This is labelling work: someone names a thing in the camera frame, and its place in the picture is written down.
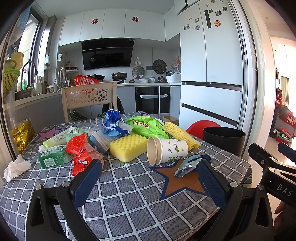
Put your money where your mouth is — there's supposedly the green milk carton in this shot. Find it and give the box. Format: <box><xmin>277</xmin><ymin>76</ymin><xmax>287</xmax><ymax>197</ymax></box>
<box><xmin>38</xmin><ymin>145</ymin><xmax>73</xmax><ymax>168</ymax></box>

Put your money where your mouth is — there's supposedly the red polka dot wrapper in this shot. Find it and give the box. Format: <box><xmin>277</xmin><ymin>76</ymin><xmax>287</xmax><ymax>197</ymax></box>
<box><xmin>66</xmin><ymin>133</ymin><xmax>92</xmax><ymax>176</ymax></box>

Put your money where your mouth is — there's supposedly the blue white tissue pack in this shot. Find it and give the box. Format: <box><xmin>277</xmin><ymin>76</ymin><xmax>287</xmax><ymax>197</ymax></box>
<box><xmin>90</xmin><ymin>130</ymin><xmax>118</xmax><ymax>154</ymax></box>

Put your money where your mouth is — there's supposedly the light green lotion tube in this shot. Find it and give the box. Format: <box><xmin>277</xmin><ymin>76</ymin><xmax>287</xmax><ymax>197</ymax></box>
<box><xmin>43</xmin><ymin>129</ymin><xmax>69</xmax><ymax>149</ymax></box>

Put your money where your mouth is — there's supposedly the green sponge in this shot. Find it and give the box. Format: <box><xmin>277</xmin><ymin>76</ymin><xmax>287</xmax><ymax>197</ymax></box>
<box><xmin>66</xmin><ymin>133</ymin><xmax>82</xmax><ymax>144</ymax></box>

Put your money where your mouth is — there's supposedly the green daisy tube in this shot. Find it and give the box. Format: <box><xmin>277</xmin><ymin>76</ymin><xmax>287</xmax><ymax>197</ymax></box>
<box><xmin>68</xmin><ymin>126</ymin><xmax>96</xmax><ymax>135</ymax></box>

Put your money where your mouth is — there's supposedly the yellow sponge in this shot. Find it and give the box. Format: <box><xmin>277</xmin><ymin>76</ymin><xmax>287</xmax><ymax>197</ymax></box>
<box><xmin>110</xmin><ymin>133</ymin><xmax>148</xmax><ymax>163</ymax></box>

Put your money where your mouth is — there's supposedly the clear plastic wrapper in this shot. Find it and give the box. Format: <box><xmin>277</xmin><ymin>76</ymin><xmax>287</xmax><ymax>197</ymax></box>
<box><xmin>84</xmin><ymin>123</ymin><xmax>102</xmax><ymax>132</ymax></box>

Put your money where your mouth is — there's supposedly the white tissue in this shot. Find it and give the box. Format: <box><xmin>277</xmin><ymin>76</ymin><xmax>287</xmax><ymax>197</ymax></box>
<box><xmin>4</xmin><ymin>154</ymin><xmax>32</xmax><ymax>183</ymax></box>

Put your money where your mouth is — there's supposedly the blue plastic wrapper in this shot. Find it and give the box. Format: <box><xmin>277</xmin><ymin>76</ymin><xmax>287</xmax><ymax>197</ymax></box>
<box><xmin>101</xmin><ymin>109</ymin><xmax>133</xmax><ymax>137</ymax></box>

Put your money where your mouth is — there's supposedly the yellow foam fruit net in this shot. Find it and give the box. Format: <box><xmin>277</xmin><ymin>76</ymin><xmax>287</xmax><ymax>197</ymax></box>
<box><xmin>164</xmin><ymin>121</ymin><xmax>201</xmax><ymax>150</ymax></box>

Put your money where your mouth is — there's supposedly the paper cup with green print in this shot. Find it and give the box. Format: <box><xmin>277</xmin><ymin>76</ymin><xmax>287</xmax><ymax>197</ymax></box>
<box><xmin>147</xmin><ymin>137</ymin><xmax>189</xmax><ymax>166</ymax></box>

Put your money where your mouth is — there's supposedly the green snack bag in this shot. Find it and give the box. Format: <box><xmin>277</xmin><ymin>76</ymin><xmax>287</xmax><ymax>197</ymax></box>
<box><xmin>125</xmin><ymin>116</ymin><xmax>170</xmax><ymax>139</ymax></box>

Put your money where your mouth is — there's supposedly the black trash bin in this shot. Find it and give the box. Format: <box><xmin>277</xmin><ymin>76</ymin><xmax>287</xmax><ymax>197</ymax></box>
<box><xmin>203</xmin><ymin>126</ymin><xmax>246</xmax><ymax>157</ymax></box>

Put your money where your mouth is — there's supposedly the black kitchen faucet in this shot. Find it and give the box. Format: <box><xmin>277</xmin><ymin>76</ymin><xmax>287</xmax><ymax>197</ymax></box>
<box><xmin>21</xmin><ymin>61</ymin><xmax>38</xmax><ymax>90</ymax></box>

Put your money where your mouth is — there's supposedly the person right hand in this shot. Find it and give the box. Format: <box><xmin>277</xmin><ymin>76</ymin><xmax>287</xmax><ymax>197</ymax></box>
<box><xmin>274</xmin><ymin>201</ymin><xmax>295</xmax><ymax>241</ymax></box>

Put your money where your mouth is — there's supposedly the red stool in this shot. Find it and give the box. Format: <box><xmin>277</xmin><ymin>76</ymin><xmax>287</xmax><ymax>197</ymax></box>
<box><xmin>186</xmin><ymin>120</ymin><xmax>220</xmax><ymax>140</ymax></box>

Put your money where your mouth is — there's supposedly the grey checkered tablecloth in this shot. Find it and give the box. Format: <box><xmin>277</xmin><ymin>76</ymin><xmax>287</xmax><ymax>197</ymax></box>
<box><xmin>0</xmin><ymin>111</ymin><xmax>253</xmax><ymax>241</ymax></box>

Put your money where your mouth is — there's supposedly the gold foil bag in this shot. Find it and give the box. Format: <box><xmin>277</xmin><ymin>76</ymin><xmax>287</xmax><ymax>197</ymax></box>
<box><xmin>11</xmin><ymin>119</ymin><xmax>35</xmax><ymax>153</ymax></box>

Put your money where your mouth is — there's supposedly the cardboard box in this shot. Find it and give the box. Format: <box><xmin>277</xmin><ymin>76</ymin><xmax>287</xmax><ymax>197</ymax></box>
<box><xmin>163</xmin><ymin>116</ymin><xmax>179</xmax><ymax>126</ymax></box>

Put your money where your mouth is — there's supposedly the white refrigerator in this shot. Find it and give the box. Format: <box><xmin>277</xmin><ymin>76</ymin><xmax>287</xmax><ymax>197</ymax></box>
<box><xmin>177</xmin><ymin>0</ymin><xmax>258</xmax><ymax>137</ymax></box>

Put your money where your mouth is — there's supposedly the red plastic basket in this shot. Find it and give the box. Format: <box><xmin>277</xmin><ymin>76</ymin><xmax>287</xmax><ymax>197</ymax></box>
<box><xmin>75</xmin><ymin>75</ymin><xmax>99</xmax><ymax>85</ymax></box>

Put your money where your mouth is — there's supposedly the black built-in oven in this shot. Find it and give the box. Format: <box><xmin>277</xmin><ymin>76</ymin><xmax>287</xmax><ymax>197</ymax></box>
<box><xmin>135</xmin><ymin>86</ymin><xmax>170</xmax><ymax>114</ymax></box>

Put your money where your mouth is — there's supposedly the white rice cooker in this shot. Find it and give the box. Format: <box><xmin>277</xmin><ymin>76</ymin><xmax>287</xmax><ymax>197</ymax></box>
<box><xmin>166</xmin><ymin>71</ymin><xmax>181</xmax><ymax>83</ymax></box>

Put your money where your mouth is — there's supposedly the white mop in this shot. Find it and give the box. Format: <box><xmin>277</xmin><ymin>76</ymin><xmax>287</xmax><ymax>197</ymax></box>
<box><xmin>158</xmin><ymin>86</ymin><xmax>161</xmax><ymax>119</ymax></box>

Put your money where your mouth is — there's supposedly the black wok on stove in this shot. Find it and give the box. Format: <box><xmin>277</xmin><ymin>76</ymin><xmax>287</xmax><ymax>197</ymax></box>
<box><xmin>111</xmin><ymin>72</ymin><xmax>127</xmax><ymax>80</ymax></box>

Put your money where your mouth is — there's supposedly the yellow green colander basket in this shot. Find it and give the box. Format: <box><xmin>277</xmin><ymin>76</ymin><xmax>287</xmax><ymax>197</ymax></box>
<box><xmin>3</xmin><ymin>69</ymin><xmax>21</xmax><ymax>93</ymax></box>

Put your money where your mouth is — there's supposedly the black range hood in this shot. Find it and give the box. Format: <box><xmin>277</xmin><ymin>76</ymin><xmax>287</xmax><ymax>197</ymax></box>
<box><xmin>81</xmin><ymin>38</ymin><xmax>135</xmax><ymax>70</ymax></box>

